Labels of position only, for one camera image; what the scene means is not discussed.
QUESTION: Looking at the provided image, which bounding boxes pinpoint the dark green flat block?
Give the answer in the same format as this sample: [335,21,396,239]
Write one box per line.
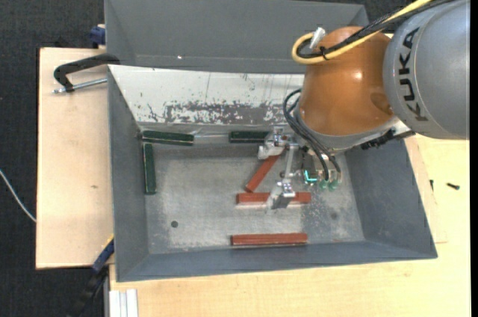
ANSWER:
[142,142,158,196]
[228,130,271,145]
[140,129,196,147]

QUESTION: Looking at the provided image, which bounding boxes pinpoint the red-brown flat block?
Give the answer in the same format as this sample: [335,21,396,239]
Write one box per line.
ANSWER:
[229,232,309,247]
[235,191,312,206]
[243,154,282,194]

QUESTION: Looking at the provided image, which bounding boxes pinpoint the grey metal bin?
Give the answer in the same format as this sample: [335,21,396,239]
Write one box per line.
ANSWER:
[103,0,438,283]

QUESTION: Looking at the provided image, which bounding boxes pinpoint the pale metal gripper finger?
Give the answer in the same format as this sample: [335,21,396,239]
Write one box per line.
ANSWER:
[264,179,297,216]
[256,133,288,161]

